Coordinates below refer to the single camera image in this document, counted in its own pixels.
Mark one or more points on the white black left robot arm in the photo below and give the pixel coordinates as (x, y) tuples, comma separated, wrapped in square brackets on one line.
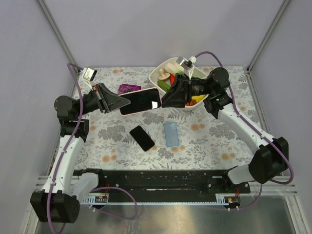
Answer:
[(59, 200)]

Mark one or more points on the toy carrot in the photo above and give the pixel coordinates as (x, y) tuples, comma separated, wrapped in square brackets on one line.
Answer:
[(172, 79)]

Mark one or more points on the yellow toy pepper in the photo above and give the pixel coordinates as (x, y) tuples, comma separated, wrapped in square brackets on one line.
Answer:
[(196, 99)]

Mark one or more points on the light blue phone case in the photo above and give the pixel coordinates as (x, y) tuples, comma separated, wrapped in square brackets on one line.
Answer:
[(171, 134)]

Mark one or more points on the black phone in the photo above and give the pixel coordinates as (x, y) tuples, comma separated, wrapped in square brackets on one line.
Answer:
[(142, 138)]

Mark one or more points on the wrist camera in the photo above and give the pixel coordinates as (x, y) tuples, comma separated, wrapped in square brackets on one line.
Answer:
[(88, 75), (187, 65)]

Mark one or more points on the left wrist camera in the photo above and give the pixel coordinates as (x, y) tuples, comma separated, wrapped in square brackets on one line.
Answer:
[(88, 75)]

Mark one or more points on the toy mushroom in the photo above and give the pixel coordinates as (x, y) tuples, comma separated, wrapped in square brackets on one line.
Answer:
[(163, 75)]

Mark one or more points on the floral table cloth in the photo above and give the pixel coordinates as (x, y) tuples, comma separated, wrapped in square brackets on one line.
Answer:
[(205, 142)]

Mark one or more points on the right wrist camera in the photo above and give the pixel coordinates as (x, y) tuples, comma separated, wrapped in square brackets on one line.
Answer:
[(187, 65)]

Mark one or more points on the white plastic basin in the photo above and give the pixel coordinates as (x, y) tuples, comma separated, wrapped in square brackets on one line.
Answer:
[(155, 74)]

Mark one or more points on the green toy pea pod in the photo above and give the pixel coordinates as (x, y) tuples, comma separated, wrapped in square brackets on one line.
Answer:
[(163, 85)]

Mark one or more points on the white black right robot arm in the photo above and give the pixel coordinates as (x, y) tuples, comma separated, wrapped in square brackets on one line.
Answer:
[(270, 154)]

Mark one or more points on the black smartphone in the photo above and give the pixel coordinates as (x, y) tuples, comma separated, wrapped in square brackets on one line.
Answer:
[(141, 101)]

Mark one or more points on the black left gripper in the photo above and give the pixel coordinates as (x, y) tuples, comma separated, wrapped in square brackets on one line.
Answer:
[(101, 98)]

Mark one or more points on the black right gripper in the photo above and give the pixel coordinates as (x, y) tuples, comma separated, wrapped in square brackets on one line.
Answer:
[(186, 90)]

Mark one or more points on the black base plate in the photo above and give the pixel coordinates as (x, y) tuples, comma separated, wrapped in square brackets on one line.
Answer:
[(135, 181)]

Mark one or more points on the toy bok choy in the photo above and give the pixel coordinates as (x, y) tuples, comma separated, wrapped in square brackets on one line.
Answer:
[(173, 68)]

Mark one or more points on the purple snack box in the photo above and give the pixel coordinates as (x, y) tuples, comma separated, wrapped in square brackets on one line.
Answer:
[(126, 88)]

